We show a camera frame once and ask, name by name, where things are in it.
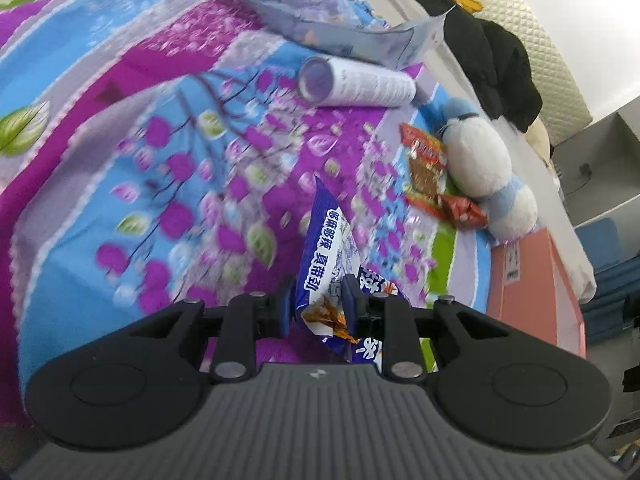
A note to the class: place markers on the floral bed sheet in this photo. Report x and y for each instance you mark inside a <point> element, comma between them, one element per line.
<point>150,160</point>

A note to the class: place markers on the red mesh-print snack packet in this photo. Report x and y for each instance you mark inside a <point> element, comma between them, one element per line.
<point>425,165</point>

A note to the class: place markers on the small red-brown snack packet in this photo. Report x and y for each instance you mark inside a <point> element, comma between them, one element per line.
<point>462,212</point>

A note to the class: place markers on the black clothing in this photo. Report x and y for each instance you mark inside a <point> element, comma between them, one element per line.
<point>495,60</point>

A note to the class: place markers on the grey-blue plastic bag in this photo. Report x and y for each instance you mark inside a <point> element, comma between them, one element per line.
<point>345,25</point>

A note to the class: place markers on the yellow cloth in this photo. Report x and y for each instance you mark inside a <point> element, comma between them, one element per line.
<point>467,1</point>

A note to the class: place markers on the cream quilted headboard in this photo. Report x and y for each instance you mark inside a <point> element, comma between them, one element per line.
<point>540,15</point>

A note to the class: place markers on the pink cardboard box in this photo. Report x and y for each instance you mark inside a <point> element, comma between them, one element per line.
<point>535,285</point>

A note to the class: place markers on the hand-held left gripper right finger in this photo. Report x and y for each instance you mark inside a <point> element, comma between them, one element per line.
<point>351,305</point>

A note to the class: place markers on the white cabinet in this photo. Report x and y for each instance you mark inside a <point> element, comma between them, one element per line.
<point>600,170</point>

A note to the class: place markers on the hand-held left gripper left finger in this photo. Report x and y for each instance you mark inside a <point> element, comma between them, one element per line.
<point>287,305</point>

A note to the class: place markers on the blue chair back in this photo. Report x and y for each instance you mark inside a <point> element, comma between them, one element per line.
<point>600,255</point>

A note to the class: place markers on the white cylindrical tube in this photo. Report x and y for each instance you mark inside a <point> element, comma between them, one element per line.
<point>360,82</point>

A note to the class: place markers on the blue and white snack packet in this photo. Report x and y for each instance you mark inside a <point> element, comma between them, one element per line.
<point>325,240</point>

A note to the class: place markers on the white and blue plush toy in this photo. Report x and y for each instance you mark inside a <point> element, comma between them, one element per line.
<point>480,160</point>

